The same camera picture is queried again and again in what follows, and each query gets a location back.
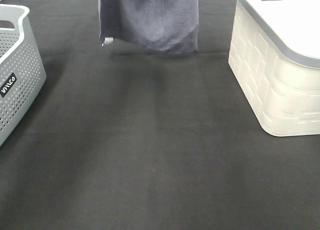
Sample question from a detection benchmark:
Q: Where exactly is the dark blue grey towel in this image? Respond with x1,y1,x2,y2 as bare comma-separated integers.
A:
98,0,199,54

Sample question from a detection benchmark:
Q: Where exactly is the black table cloth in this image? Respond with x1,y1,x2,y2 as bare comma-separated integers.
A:
0,0,320,229

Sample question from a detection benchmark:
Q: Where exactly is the grey perforated plastic basket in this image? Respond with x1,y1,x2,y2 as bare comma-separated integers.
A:
0,4,47,143

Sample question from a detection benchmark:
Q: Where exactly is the cream plastic basket grey rim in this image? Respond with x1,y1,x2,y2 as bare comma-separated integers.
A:
228,0,320,137

